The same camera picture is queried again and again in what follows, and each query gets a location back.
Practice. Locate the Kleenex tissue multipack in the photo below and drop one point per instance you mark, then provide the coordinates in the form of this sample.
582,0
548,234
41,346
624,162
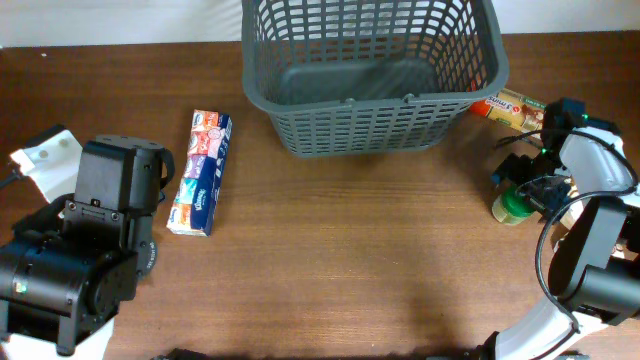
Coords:
193,210

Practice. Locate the red spaghetti packet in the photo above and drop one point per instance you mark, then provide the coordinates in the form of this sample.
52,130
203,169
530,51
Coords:
512,109

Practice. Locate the grey plastic lattice basket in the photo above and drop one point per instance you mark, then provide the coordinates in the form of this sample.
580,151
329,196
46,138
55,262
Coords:
349,77

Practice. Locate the beige brown snack pouch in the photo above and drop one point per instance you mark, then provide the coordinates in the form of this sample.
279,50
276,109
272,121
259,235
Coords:
569,219

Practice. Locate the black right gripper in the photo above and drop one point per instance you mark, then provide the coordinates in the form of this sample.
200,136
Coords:
510,168

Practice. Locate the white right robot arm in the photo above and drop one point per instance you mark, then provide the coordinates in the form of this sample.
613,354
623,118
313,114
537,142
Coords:
588,195

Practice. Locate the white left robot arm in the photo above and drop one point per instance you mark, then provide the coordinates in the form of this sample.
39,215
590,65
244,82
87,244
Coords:
71,265

